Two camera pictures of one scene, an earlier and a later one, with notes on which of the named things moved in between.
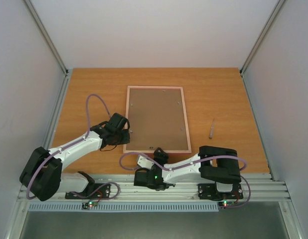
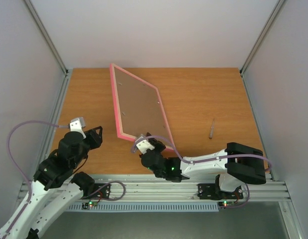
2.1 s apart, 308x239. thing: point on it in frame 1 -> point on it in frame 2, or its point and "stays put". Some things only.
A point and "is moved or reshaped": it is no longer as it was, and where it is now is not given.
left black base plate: [101, 190] stays put
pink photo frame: [157, 118] is moved or reshaped
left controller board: [90, 203] stays put
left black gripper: [127, 138] -> [97, 140]
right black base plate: [209, 191] stays put
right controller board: [226, 203] stays put
